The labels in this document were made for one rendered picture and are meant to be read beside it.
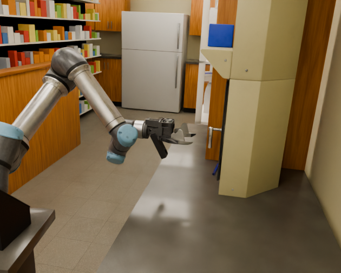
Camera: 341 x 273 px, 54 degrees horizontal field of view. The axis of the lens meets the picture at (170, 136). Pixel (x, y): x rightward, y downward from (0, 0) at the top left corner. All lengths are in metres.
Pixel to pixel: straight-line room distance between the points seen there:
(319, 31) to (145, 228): 1.10
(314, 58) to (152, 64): 4.91
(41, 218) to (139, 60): 5.35
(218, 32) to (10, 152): 0.90
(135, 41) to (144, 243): 5.52
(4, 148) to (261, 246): 0.86
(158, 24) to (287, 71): 5.05
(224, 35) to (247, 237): 0.79
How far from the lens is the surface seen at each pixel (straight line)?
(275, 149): 1.43
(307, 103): 1.68
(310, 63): 1.65
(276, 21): 1.27
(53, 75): 1.43
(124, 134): 1.22
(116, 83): 6.74
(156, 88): 6.38
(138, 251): 1.06
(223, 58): 1.25
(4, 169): 1.16
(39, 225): 1.22
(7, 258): 1.10
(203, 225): 1.19
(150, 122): 1.37
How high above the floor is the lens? 1.58
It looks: 18 degrees down
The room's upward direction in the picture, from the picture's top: 3 degrees clockwise
